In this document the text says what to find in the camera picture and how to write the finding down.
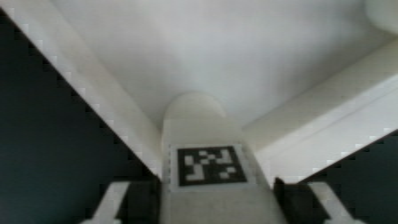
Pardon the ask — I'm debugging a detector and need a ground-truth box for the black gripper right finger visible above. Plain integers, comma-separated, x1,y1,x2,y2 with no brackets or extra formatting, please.
274,178,368,224

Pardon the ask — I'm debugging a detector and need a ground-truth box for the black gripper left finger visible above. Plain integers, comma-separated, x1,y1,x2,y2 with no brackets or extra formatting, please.
79,180,160,224

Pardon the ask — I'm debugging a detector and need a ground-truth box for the white leg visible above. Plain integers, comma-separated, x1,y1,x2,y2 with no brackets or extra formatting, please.
160,92,288,224

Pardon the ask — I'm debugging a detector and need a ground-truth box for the white square table top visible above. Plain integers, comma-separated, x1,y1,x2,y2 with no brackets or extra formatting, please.
0,0,398,167

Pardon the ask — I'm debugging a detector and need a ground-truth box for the white front obstacle bar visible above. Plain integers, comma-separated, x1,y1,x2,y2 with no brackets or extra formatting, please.
251,74,398,183

